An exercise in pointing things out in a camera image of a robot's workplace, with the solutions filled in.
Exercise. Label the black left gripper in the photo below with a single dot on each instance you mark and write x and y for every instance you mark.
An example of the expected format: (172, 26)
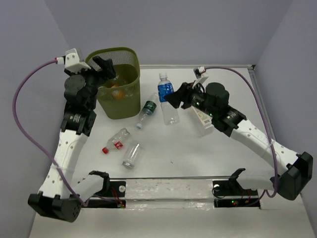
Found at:
(108, 72)

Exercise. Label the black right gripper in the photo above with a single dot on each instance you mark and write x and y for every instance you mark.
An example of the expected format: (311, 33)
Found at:
(178, 96)

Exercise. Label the orange juice bottle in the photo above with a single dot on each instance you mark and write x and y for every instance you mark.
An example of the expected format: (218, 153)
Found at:
(117, 94)

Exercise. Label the green label plastic bottle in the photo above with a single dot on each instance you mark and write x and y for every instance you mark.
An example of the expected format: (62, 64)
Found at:
(148, 110)

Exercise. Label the clear bottle metal rim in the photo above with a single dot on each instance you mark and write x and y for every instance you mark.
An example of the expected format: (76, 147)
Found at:
(132, 155)

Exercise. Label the blue label crushed bottle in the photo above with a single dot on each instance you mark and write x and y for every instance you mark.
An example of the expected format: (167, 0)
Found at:
(119, 80)

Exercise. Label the clear slim unlabelled bottle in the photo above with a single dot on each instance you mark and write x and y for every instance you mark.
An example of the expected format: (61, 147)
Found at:
(128, 93)

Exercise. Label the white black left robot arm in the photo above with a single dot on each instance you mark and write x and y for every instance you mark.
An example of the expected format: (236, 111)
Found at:
(56, 198)

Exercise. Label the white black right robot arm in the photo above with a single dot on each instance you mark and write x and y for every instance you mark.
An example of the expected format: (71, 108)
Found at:
(291, 170)

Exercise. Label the olive green mesh bin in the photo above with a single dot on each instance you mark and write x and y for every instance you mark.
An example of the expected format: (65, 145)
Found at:
(125, 63)

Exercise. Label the white label square bottle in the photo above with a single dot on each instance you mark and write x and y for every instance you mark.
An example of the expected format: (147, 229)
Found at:
(202, 122)

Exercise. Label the red cap crushed bottle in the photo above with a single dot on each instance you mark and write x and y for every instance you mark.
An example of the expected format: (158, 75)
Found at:
(118, 141)

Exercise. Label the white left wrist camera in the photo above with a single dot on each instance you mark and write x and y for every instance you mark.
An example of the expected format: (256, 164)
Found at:
(72, 61)

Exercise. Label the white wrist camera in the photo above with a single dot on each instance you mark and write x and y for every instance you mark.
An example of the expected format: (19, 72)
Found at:
(200, 74)
(72, 61)

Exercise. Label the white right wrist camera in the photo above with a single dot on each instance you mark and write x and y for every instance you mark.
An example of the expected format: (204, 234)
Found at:
(200, 74)

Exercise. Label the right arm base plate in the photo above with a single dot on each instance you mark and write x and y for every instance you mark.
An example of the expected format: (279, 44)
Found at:
(229, 194)

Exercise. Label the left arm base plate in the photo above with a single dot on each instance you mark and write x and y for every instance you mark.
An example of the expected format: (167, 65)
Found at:
(112, 198)

